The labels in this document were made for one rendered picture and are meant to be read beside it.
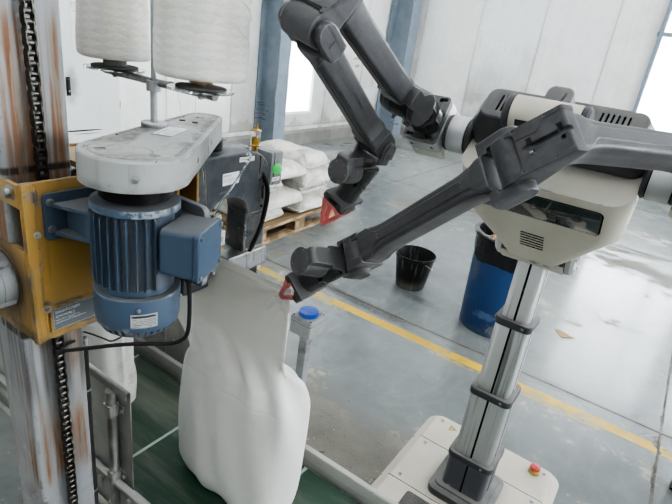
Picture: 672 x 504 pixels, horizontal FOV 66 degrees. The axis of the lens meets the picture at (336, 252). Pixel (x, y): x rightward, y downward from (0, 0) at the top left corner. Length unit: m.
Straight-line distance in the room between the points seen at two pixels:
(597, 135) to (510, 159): 0.12
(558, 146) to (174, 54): 0.61
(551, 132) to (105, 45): 0.82
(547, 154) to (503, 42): 8.56
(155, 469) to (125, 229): 1.00
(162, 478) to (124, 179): 1.07
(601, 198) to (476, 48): 8.33
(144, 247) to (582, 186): 0.89
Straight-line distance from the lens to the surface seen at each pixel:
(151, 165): 0.85
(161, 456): 1.78
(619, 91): 8.91
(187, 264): 0.90
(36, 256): 1.05
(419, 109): 1.19
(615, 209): 1.21
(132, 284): 0.95
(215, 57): 0.93
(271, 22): 7.20
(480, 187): 0.83
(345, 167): 1.14
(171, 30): 0.94
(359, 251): 1.03
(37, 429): 1.32
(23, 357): 1.22
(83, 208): 1.00
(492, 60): 9.36
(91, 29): 1.16
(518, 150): 0.81
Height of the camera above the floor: 1.63
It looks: 23 degrees down
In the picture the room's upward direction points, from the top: 8 degrees clockwise
